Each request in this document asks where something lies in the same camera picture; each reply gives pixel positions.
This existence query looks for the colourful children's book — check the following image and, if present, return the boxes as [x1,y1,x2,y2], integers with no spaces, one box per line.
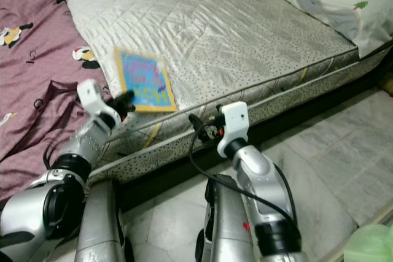
[114,47,179,114]

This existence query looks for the purple cartoon print blanket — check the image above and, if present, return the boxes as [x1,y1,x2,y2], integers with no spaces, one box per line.
[0,0,137,205]

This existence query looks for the black bed base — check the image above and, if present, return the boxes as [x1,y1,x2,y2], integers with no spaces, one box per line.
[92,53,393,214]

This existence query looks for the white quilted mattress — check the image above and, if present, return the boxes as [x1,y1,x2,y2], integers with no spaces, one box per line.
[61,0,393,187]

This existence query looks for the silver robot right leg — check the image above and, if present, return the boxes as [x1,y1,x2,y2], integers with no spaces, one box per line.
[195,173,252,262]

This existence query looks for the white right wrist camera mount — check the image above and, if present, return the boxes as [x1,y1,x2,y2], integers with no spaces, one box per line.
[216,101,250,158]

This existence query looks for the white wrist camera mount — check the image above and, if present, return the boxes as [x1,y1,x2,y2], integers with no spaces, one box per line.
[76,79,121,129]
[216,101,250,158]

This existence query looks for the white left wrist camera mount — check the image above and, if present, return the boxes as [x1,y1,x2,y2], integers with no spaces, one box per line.
[76,79,121,129]

